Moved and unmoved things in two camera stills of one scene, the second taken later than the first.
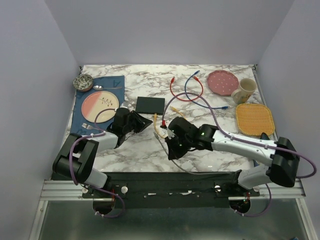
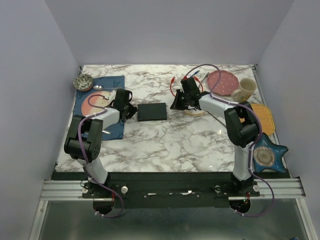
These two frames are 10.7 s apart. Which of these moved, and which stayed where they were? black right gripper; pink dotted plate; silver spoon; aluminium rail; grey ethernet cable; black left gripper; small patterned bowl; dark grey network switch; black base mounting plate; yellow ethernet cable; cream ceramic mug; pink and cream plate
Moved: yellow ethernet cable; dark grey network switch; black left gripper; grey ethernet cable; black right gripper
Stayed: silver spoon; cream ceramic mug; pink and cream plate; pink dotted plate; small patterned bowl; aluminium rail; black base mounting plate
